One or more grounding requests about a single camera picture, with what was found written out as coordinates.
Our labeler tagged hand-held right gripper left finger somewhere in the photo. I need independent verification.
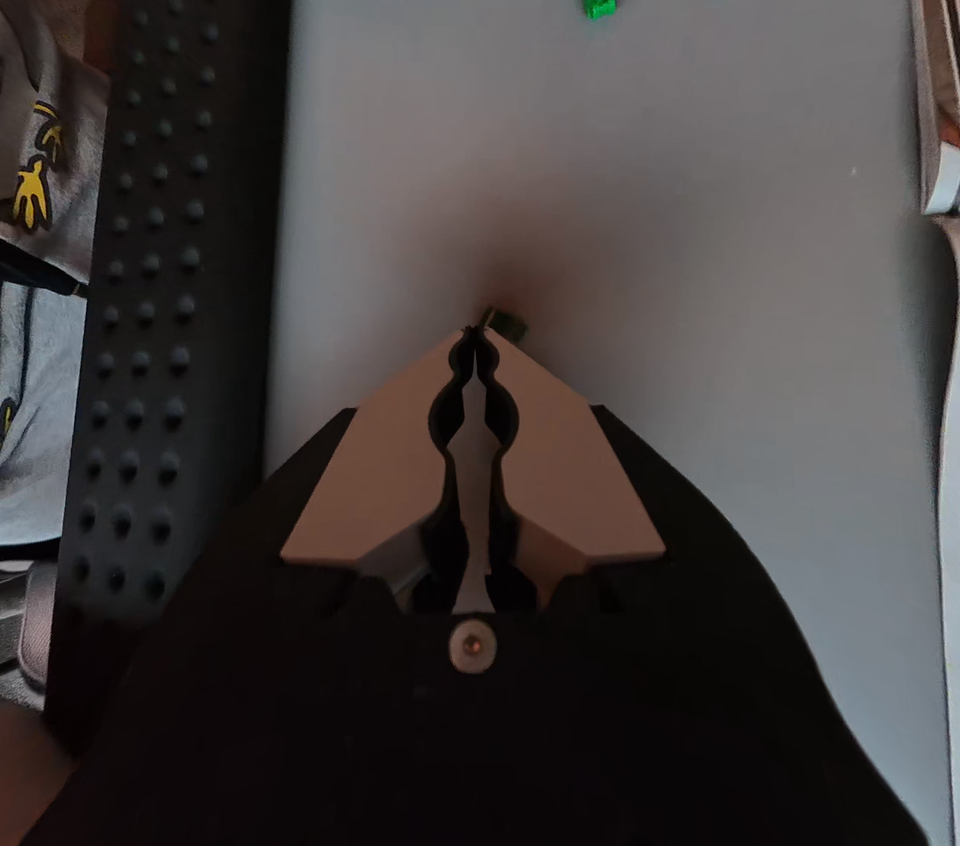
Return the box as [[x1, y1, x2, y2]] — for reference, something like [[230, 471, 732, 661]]
[[279, 328, 481, 614]]

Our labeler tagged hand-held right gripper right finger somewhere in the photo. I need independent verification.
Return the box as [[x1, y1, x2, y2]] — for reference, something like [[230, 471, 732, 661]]
[[480, 332, 667, 614]]

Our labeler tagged dark green lego leaf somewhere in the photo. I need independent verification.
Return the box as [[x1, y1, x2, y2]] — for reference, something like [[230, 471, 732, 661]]
[[476, 306, 530, 344]]

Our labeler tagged black dimpled panel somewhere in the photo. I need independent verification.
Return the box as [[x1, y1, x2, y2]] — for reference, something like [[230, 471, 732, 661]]
[[45, 0, 297, 757]]

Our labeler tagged grey fabric chair seat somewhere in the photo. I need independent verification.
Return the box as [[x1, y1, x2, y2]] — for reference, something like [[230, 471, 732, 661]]
[[0, 557, 57, 712]]

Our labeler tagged open instruction booklet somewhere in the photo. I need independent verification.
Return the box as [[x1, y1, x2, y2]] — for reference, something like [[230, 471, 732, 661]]
[[905, 0, 960, 846]]

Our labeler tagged black shoulder strap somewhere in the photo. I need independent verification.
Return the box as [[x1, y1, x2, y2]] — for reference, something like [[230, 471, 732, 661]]
[[0, 238, 90, 299]]

